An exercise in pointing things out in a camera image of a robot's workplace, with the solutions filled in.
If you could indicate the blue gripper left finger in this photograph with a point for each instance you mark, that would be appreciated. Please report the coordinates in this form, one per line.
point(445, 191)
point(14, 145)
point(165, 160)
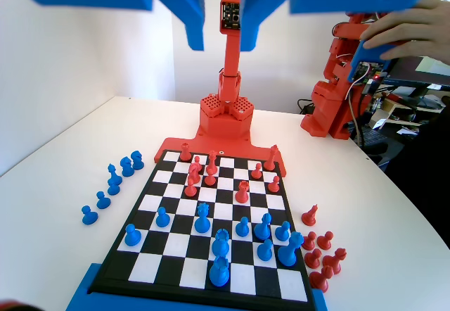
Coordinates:
point(191, 5)

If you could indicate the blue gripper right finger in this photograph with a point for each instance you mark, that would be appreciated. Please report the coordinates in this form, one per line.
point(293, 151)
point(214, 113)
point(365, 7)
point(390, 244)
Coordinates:
point(255, 5)

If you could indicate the moved blue pawn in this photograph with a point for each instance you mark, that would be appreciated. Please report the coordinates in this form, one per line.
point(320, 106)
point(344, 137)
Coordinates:
point(220, 246)

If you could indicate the red chess rook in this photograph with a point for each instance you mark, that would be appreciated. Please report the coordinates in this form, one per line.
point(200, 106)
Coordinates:
point(185, 152)
point(242, 194)

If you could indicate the red chess pawn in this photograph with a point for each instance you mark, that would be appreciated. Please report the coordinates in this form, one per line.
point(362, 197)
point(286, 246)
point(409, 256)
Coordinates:
point(190, 189)
point(256, 172)
point(309, 242)
point(210, 180)
point(273, 186)
point(325, 242)
point(197, 158)
point(313, 260)

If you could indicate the red chess king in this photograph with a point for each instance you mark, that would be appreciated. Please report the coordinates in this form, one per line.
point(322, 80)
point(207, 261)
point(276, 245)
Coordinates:
point(270, 161)

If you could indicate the red chess queen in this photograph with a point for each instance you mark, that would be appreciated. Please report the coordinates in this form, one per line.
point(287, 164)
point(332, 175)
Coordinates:
point(212, 163)

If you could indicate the blue chess bishop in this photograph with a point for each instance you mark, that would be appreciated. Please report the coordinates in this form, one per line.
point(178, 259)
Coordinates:
point(114, 174)

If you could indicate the blue chess pawn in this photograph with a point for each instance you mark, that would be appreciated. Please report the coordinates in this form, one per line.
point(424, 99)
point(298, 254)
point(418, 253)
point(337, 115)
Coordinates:
point(89, 217)
point(133, 238)
point(242, 228)
point(113, 189)
point(161, 219)
point(282, 233)
point(103, 202)

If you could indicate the blue chess queen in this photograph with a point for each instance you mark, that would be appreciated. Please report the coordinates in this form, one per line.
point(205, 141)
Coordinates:
point(202, 221)

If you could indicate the black white chess board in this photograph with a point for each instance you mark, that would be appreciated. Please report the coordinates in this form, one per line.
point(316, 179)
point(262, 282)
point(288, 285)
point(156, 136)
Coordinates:
point(168, 251)

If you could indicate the red chess bishop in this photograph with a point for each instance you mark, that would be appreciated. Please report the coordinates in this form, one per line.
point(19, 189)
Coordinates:
point(320, 281)
point(334, 262)

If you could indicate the blue chess rook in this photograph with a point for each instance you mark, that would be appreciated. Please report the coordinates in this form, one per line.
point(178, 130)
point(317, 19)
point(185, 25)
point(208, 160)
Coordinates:
point(219, 274)

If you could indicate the person's hand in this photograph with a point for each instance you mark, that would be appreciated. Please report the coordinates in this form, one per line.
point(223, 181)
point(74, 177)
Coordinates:
point(411, 29)

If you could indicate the dark monitor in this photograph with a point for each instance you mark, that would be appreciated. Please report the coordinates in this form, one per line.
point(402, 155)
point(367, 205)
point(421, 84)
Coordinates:
point(408, 70)

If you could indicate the black camera module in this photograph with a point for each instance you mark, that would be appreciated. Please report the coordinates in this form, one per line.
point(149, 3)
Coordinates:
point(230, 14)

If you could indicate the red camera stand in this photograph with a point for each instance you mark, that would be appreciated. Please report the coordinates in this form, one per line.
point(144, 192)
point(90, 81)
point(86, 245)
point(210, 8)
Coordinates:
point(225, 124)

